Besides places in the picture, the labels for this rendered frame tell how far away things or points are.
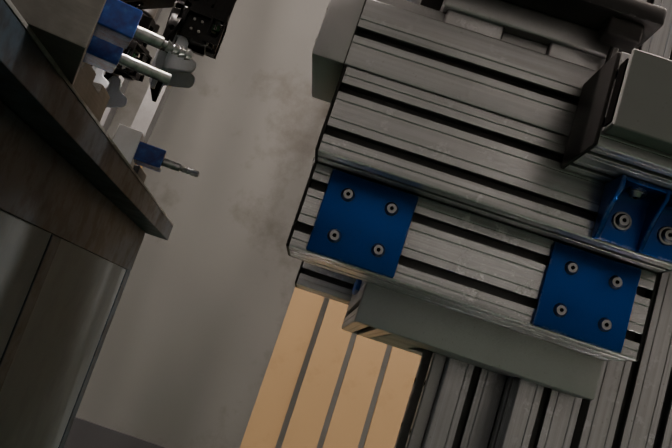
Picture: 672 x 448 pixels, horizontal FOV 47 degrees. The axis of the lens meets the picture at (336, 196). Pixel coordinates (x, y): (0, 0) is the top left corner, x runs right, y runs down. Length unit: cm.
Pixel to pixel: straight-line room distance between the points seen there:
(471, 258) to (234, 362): 238
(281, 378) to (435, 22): 202
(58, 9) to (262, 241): 253
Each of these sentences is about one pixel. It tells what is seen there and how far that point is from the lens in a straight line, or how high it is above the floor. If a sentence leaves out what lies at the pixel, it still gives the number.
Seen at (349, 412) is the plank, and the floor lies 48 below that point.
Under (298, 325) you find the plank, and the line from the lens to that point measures 272.
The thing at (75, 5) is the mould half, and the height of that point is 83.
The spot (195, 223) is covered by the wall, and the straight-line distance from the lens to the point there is 317.
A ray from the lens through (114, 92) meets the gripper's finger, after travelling 157.
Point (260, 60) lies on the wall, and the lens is 332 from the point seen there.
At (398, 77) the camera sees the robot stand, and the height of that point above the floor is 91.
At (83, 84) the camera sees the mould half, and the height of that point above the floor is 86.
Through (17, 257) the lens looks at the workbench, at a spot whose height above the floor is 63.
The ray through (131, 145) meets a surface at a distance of 117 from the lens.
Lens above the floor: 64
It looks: 11 degrees up
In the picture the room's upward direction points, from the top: 18 degrees clockwise
